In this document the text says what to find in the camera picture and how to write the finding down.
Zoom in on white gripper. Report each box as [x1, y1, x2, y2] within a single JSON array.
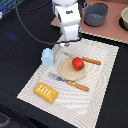
[[55, 3, 81, 41]]

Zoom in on white toy fish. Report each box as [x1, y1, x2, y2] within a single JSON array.
[[60, 43, 70, 47]]

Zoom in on light blue toy house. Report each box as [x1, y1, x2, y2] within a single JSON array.
[[41, 48, 54, 66]]

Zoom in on yellow toy bread loaf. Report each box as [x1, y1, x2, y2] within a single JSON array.
[[33, 82, 58, 103]]

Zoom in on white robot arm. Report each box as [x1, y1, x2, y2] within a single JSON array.
[[52, 0, 81, 41]]

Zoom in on large grey pot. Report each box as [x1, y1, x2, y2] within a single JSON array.
[[84, 2, 110, 27]]

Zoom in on beige bowl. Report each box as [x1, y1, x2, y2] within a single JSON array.
[[121, 7, 128, 30]]

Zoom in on round wooden plate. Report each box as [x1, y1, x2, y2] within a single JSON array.
[[59, 58, 86, 81]]

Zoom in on beige woven placemat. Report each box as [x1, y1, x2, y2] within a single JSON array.
[[18, 39, 118, 128]]

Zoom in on knife with wooden handle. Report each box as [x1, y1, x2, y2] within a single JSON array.
[[62, 51, 101, 65]]

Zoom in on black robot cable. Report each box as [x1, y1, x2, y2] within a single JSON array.
[[0, 0, 83, 46]]

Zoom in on fork with wooden handle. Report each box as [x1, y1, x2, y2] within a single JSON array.
[[48, 72, 89, 91]]

